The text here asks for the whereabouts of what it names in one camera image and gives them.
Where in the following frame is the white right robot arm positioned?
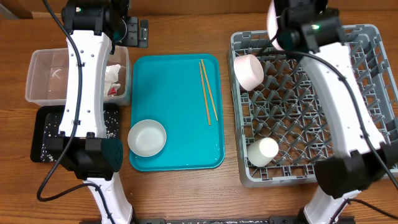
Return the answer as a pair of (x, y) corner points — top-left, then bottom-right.
(267, 1), (397, 223)

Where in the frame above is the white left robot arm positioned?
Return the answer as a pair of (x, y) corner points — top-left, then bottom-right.
(45, 1), (147, 223)

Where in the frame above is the white cup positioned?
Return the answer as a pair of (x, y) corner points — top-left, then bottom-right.
(247, 138), (279, 167)

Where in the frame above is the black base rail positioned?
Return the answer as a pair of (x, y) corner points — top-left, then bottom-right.
(79, 216), (355, 224)

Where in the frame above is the small pink bowl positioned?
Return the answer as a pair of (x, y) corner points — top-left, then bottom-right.
(233, 54), (264, 91)

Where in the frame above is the black tray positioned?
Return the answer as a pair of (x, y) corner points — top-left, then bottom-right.
(30, 103), (121, 162)

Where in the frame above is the clear plastic waste bin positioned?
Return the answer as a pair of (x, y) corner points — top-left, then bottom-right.
(25, 46), (132, 106)

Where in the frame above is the white napkin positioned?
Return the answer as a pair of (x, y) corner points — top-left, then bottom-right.
(104, 64), (121, 96)

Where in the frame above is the wooden chopstick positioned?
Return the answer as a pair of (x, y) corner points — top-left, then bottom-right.
(200, 59), (218, 121)
(199, 62), (211, 126)

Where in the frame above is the grey bowl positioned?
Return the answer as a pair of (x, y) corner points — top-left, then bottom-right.
(127, 119), (167, 157)

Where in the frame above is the teal serving tray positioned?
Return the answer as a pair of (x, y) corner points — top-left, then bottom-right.
(129, 54), (225, 172)

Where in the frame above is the grey dishwasher rack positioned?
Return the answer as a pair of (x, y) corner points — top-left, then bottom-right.
(229, 24), (397, 187)

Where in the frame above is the red wrapper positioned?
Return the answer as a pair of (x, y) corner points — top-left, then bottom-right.
(108, 87), (118, 96)

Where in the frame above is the large pink plate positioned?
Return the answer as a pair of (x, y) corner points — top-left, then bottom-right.
(267, 0), (285, 50)

